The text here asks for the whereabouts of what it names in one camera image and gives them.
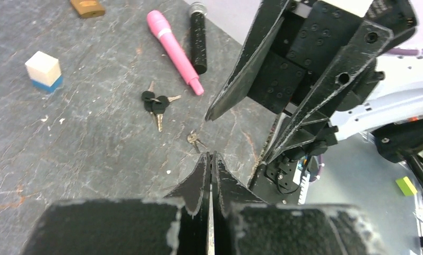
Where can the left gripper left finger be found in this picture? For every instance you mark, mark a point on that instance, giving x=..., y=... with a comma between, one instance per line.
x=194, y=222

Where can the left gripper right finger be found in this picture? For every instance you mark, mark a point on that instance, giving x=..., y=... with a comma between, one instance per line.
x=230, y=197

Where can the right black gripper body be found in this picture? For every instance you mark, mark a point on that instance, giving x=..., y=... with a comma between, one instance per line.
x=304, y=47

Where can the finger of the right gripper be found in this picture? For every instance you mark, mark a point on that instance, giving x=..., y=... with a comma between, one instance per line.
x=262, y=33
x=367, y=43

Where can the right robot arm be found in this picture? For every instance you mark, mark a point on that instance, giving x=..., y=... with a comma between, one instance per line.
x=393, y=111

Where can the black key bunch large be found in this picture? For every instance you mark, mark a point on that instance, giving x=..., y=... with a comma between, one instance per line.
x=156, y=105

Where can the small silver keys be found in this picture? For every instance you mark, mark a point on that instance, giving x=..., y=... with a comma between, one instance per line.
x=194, y=140

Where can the black toy microphone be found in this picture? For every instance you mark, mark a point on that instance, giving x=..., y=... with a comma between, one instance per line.
x=198, y=37

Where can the pink toy microphone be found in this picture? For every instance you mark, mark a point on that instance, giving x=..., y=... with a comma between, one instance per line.
x=161, y=29

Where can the brass padlock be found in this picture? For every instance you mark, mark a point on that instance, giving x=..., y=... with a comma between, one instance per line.
x=88, y=8

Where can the white blue cube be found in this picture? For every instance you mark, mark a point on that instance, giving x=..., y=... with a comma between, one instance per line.
x=44, y=71

